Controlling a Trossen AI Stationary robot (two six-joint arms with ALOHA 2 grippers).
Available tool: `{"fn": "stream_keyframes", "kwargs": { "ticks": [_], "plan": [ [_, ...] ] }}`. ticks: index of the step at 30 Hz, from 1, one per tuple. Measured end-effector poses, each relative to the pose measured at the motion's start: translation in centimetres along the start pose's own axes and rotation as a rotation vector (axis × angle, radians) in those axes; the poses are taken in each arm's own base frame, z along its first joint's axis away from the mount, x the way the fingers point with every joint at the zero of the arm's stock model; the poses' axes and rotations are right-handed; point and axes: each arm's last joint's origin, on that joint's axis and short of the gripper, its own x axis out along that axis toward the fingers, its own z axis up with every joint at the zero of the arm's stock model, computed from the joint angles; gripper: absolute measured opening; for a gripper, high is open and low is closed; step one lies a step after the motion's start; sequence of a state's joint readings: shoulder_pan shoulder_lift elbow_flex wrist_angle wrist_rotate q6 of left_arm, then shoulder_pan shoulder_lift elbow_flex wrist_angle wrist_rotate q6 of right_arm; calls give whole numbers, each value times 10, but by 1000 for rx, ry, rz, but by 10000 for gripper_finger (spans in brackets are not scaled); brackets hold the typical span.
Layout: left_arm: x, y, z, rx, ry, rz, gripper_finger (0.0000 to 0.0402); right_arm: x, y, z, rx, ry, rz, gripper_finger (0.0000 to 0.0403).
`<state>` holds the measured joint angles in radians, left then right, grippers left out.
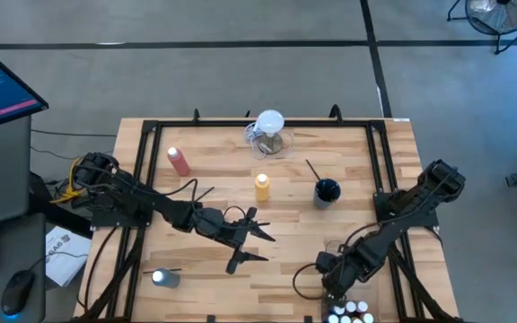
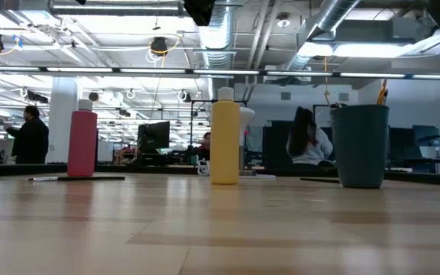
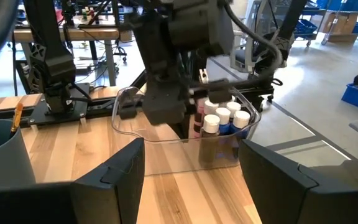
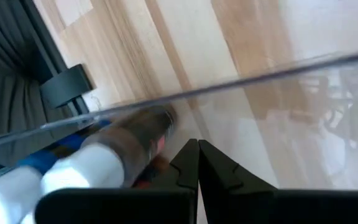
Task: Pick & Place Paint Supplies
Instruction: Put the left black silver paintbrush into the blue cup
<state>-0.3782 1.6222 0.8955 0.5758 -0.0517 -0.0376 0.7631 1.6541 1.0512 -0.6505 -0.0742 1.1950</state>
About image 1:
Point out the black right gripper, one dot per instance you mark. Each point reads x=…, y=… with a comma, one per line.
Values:
x=344, y=273

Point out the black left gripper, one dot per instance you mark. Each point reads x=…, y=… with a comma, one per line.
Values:
x=222, y=229

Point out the pink paint bottle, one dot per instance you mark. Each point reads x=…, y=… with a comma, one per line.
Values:
x=350, y=306

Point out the light blue paint bottle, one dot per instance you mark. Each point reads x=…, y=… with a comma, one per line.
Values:
x=339, y=309

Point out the terracotta paint bottle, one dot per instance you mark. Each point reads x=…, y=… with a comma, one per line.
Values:
x=361, y=306

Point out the orange paint bottle black label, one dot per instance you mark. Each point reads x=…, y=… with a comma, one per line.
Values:
x=344, y=319

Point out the dark blue paint bottle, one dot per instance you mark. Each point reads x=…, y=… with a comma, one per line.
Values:
x=332, y=318

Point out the small yellow paint bottle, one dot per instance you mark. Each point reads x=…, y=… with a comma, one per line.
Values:
x=356, y=320

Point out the dark brown paint bottle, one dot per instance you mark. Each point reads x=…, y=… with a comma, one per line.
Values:
x=367, y=317

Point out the tall yellow paint bottle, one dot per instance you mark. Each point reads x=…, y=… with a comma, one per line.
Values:
x=262, y=190

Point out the grey-blue plastic cup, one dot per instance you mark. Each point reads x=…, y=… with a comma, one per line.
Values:
x=328, y=190

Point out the black paintbrush silver ferrule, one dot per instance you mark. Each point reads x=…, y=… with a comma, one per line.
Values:
x=312, y=169
x=182, y=269

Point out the tall grey-blue paint bottle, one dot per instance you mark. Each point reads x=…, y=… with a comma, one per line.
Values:
x=169, y=279

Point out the tall red paint bottle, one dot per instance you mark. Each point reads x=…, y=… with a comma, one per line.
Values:
x=180, y=163

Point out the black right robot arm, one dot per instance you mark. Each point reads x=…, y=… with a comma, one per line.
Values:
x=420, y=202

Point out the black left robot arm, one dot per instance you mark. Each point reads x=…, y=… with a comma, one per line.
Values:
x=151, y=202

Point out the clear plastic bin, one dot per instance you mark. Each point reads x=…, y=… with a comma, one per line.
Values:
x=370, y=291

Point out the white mushroom lamp metal base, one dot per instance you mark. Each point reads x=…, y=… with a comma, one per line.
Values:
x=269, y=121

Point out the white paper booklet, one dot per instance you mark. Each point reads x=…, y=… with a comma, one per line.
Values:
x=65, y=258

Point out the black computer mouse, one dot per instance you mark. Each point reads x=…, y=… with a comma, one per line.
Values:
x=16, y=291

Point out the black floor fan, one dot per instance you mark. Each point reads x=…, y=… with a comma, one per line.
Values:
x=501, y=15

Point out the black aluminium table frame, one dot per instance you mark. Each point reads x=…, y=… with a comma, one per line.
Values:
x=258, y=123

